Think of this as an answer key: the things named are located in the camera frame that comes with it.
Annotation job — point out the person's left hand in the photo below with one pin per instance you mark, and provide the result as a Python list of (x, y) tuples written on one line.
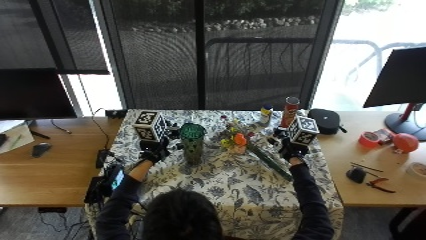
[(153, 152)]

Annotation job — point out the person's right hand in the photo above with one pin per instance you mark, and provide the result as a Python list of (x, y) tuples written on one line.
[(290, 150)]

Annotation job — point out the white marker cube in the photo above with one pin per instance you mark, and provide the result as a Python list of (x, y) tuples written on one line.
[(150, 125), (302, 130)]

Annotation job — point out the green vase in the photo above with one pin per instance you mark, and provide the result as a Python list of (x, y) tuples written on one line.
[(193, 146)]

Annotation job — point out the red tube can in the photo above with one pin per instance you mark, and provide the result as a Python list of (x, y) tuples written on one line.
[(288, 113)]

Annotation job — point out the white bottle with yellow label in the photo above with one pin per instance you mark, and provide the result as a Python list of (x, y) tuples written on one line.
[(264, 116)]

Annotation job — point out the bunch of mixed flowers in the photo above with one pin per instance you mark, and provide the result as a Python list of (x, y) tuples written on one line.
[(236, 140)]

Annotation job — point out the black zip case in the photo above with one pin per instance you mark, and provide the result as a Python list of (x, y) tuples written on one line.
[(324, 120)]

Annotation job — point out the small black plug box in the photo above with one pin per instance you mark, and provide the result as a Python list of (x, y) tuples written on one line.
[(101, 158)]

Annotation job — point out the phone with lit screen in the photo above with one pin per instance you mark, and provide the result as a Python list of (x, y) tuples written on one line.
[(117, 179)]

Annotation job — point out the black power adapter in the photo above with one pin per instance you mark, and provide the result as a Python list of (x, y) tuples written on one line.
[(115, 113)]

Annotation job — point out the blue floral tablecloth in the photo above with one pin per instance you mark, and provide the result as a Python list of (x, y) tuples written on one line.
[(230, 186)]

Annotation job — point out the small black pouch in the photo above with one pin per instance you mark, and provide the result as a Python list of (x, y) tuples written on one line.
[(355, 175)]

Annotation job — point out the red tape roll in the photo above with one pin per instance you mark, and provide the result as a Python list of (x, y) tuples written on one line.
[(367, 140)]

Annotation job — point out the thin dark stick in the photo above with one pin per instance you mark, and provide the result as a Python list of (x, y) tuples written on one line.
[(366, 167)]

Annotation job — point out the black battery box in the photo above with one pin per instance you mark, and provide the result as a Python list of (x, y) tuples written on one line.
[(94, 190)]

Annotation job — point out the red ball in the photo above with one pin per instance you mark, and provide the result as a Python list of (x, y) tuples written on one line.
[(404, 142)]

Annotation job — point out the grey computer mouse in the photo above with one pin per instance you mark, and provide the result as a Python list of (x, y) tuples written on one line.
[(39, 149)]

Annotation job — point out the black pen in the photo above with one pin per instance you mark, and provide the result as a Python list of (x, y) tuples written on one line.
[(39, 134)]

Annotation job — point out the metal railing outside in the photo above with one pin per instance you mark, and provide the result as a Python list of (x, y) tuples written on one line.
[(266, 50)]

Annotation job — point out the white tape roll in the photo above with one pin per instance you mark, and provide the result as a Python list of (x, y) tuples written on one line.
[(418, 170)]

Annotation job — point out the large black monitor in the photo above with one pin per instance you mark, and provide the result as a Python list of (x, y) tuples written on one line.
[(34, 95)]

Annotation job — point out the black monitor on red stand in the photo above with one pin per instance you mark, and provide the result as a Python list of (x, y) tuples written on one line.
[(399, 78)]

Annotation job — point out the white paper sheet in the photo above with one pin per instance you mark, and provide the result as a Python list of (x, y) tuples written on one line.
[(14, 138)]

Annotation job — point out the dark chair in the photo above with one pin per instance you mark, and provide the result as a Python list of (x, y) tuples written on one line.
[(408, 224)]

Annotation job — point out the dark roller shade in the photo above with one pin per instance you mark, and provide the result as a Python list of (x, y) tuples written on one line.
[(47, 33)]

